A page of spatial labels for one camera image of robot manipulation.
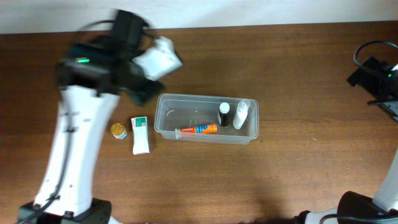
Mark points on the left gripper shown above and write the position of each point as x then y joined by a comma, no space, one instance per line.
143,92

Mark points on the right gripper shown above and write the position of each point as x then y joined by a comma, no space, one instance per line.
382,104

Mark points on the small gold lid jar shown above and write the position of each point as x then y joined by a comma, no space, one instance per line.
118,131

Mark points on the white green medicine box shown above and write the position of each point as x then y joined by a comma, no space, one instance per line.
140,133

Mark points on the orange tablet tube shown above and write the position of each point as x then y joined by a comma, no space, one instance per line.
202,129

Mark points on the dark bottle white cap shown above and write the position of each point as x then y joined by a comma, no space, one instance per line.
223,114

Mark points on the white spray bottle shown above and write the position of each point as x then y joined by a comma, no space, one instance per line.
241,113

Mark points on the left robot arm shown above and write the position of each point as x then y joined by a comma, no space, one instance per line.
91,78

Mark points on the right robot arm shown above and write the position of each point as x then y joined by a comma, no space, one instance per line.
357,208

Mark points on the clear plastic container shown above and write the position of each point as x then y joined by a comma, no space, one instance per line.
178,111

